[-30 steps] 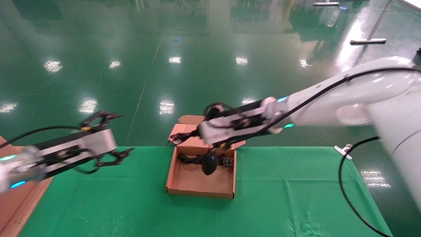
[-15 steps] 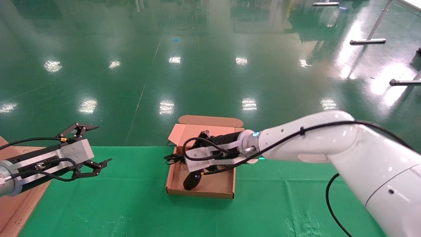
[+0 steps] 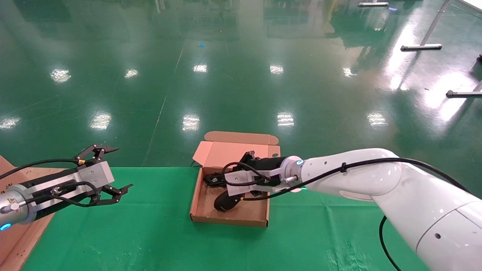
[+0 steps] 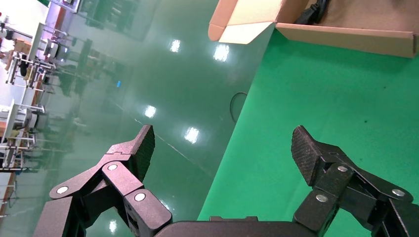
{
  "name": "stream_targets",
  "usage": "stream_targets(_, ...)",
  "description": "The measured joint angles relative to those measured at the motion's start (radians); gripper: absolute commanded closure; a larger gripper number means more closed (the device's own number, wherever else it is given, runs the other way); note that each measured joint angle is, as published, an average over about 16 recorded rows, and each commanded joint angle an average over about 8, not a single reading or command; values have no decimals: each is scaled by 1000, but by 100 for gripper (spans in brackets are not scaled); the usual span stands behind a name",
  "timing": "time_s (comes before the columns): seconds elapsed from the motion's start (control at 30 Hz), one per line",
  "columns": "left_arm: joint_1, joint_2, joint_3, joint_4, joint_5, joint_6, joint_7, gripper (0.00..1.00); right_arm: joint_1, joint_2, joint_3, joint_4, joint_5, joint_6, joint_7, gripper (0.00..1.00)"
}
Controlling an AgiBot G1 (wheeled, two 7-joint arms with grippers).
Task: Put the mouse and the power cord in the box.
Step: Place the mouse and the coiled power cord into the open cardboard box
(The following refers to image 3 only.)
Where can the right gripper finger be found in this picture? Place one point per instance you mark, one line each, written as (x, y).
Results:
(215, 183)
(249, 155)

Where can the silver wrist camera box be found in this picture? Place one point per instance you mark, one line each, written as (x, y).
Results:
(241, 181)
(96, 174)

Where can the white table edge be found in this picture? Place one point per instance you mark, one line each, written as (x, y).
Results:
(470, 4)

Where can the large printed cardboard box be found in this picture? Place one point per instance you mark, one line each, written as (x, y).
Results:
(5, 165)

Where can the white table leg with foot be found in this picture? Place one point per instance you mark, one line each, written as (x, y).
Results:
(421, 47)

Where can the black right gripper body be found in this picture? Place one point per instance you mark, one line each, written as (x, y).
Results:
(269, 165)

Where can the white table foot bar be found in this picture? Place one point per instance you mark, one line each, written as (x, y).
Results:
(463, 93)
(372, 4)

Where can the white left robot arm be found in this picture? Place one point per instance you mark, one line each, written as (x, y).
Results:
(15, 207)

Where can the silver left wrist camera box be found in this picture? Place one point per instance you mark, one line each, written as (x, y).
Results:
(96, 174)

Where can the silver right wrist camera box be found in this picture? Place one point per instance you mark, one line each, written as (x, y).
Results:
(241, 181)

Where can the small open cardboard box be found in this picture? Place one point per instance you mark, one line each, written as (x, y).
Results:
(211, 150)

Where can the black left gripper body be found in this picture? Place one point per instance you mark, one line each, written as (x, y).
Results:
(60, 210)

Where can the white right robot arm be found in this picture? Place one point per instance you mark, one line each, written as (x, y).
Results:
(357, 178)

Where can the black computer mouse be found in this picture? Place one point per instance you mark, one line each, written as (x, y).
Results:
(226, 201)

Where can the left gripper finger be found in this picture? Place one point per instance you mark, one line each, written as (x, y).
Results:
(94, 154)
(111, 195)

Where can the green table cloth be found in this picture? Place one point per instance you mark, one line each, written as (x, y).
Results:
(150, 241)

